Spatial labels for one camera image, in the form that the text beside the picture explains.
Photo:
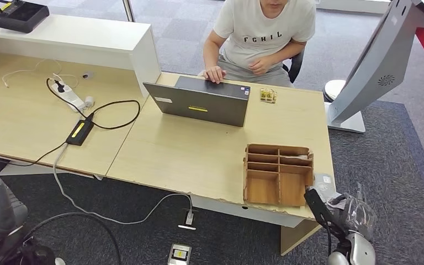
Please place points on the person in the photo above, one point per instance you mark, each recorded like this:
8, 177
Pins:
263, 40

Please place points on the white power strip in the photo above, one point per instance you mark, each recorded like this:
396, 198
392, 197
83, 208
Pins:
69, 97

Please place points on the clear plastic wrap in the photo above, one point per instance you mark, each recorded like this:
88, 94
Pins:
358, 215

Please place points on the black office chair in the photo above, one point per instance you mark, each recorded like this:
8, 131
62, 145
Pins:
295, 66

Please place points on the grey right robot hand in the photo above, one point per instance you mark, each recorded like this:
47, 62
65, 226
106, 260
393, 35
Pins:
343, 215

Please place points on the white plug in floor socket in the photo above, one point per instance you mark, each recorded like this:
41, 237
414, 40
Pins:
189, 218

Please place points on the grey card reader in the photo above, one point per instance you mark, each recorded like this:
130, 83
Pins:
323, 181

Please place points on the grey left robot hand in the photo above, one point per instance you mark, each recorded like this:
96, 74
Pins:
0, 208

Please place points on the black power adapter yellow label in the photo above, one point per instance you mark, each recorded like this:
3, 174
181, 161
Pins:
80, 132

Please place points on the person's right hand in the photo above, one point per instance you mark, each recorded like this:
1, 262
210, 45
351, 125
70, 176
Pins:
215, 75

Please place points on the small grey plug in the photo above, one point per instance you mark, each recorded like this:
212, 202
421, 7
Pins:
87, 75

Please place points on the black plug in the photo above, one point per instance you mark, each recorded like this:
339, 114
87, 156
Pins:
59, 86

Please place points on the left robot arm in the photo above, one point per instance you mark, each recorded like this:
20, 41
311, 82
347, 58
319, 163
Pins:
11, 252

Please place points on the silver floor outlet box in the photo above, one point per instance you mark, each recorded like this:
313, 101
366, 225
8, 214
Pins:
179, 254

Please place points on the white room key card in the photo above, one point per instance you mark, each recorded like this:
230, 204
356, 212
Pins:
301, 157

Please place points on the wooden compartment organizer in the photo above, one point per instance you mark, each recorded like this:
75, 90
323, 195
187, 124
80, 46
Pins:
263, 188

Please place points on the metal pole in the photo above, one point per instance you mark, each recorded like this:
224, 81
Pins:
128, 11

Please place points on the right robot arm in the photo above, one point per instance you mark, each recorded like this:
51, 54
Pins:
354, 252

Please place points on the small yellow snack packet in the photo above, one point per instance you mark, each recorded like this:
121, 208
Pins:
268, 96

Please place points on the dark grey laptop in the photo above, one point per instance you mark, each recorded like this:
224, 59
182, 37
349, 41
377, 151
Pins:
197, 106

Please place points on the grey kiosk stand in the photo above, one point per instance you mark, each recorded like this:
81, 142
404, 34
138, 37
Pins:
376, 69

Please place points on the black terminal device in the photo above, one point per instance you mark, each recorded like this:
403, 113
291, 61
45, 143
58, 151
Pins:
20, 18

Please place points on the person's left hand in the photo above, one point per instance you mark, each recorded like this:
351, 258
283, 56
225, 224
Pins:
259, 66

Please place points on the small white plug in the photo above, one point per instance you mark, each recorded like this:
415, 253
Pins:
89, 101

